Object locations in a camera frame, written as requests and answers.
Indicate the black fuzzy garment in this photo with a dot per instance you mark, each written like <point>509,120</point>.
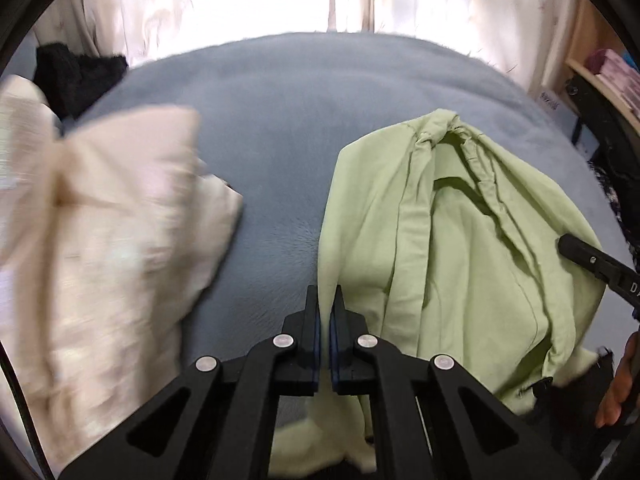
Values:
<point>75,77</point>

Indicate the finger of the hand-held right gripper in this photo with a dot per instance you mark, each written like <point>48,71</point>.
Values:
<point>585,252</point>

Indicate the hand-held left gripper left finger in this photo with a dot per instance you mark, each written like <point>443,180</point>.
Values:
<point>314,345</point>

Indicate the black hanging bag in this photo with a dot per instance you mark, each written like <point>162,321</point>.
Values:
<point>607,130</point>

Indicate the white leaf-print curtain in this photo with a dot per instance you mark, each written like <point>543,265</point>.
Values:
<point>225,5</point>
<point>465,5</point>

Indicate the white printed box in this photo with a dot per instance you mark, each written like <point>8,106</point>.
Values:
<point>550,99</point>

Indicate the person's right hand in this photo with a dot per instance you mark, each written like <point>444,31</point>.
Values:
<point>622,380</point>

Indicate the white shiny puffer jacket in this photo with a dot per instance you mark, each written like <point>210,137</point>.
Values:
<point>110,240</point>

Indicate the wooden wall shelf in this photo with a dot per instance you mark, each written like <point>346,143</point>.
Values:
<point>580,40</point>

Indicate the stack of pink boxes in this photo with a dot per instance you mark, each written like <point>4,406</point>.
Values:
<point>617,75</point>

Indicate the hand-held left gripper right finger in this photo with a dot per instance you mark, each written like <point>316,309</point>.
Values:
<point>335,350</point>

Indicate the green and black hooded jacket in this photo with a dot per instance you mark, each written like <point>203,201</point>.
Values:
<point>450,260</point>

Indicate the black and white patterned cloth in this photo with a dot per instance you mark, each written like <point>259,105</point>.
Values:
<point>612,195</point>

